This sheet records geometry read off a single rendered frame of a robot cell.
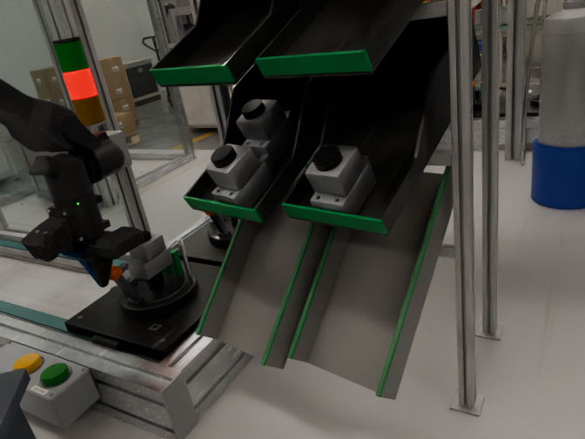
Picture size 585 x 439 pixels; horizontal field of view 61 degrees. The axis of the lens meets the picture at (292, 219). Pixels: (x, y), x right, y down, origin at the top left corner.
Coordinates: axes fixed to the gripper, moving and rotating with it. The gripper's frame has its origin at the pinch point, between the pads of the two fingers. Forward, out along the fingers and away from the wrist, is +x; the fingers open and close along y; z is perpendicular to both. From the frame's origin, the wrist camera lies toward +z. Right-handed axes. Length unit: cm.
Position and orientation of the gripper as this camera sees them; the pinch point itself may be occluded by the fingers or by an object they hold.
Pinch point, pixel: (97, 266)
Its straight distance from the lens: 83.8
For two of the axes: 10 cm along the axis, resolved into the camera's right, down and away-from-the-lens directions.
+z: -4.9, 4.1, -7.7
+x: 1.5, 9.1, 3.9
